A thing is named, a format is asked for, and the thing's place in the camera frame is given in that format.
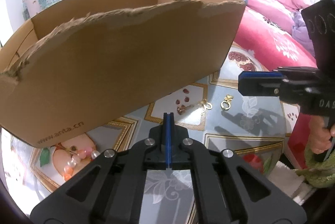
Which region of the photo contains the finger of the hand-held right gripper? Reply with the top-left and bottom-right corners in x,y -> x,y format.
271,67 -> 319,78
238,71 -> 283,96

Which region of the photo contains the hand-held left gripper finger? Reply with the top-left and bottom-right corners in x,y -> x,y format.
169,113 -> 307,224
30,113 -> 169,224

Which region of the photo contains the gold ring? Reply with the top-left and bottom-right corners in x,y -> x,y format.
220,95 -> 234,111

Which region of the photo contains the gold flower earring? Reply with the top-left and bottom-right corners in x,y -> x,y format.
197,99 -> 213,115

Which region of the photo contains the brown cardboard box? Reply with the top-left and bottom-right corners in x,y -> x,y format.
0,0 -> 246,148

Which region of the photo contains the pink orange bead bracelet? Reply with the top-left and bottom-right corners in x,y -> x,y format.
63,148 -> 101,180

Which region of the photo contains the person's right forearm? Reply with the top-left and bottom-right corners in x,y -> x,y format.
296,146 -> 335,189

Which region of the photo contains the person's right hand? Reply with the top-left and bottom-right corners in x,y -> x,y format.
309,117 -> 335,154

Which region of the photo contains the purple cloth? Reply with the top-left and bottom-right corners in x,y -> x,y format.
290,11 -> 315,57

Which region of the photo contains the fruit print tablecloth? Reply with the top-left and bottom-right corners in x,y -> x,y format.
0,42 -> 318,224

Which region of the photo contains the red flat object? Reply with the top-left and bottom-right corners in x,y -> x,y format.
286,113 -> 313,170

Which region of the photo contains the white towel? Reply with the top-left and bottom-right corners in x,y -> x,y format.
268,160 -> 310,205

